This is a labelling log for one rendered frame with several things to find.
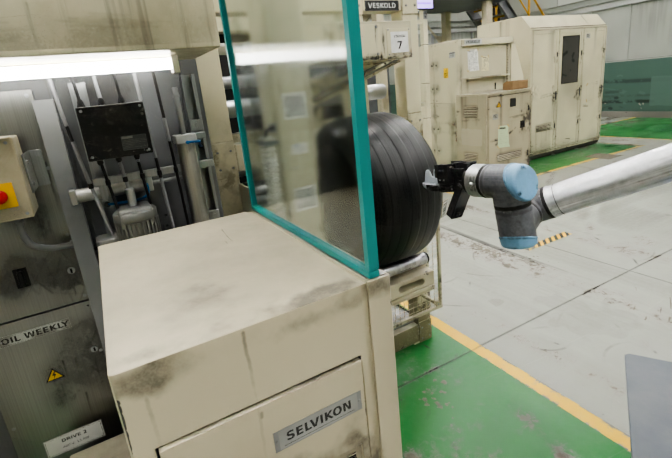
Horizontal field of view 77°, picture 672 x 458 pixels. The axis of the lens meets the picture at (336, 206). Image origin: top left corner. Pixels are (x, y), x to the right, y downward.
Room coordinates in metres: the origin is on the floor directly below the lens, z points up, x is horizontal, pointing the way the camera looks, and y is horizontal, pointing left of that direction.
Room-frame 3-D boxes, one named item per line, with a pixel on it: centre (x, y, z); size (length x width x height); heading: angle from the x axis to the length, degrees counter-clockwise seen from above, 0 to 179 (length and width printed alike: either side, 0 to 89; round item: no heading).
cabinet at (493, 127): (6.10, -2.38, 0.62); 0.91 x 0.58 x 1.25; 117
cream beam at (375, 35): (1.84, -0.07, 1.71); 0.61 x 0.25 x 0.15; 118
